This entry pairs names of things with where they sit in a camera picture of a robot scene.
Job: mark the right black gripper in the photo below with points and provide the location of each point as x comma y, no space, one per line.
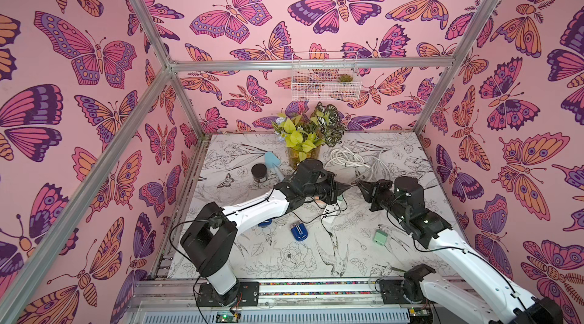
373,193

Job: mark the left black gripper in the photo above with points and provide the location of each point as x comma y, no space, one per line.
333,186

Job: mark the green charger adapter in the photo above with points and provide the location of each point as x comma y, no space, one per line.
380,237

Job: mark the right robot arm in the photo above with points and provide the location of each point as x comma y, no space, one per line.
495,297

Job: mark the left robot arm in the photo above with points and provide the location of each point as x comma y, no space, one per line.
209,238

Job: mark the white power strip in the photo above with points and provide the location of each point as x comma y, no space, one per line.
330,213

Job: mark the potted green plant glass vase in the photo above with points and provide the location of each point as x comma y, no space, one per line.
304,136

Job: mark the black round jar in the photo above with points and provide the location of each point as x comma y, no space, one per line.
259,173

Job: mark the white wire basket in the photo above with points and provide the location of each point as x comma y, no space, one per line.
321,79

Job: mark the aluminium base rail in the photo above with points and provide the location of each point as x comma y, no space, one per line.
317,300

